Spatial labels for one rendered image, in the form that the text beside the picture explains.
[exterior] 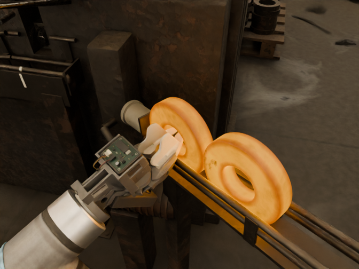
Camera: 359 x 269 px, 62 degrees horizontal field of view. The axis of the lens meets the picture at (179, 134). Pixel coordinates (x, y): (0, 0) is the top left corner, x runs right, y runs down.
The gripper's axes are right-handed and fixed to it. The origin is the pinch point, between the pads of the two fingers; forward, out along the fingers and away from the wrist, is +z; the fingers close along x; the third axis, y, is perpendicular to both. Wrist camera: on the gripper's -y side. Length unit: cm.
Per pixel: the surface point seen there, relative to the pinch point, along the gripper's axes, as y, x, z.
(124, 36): 6.2, 25.9, 8.4
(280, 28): -109, 85, 150
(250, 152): 8.1, -15.9, 1.7
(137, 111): -1.7, 13.2, -1.2
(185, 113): 6.1, -1.9, 1.7
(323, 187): -92, -12, 51
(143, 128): -1.1, 7.8, -3.3
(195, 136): 4.1, -5.4, 0.1
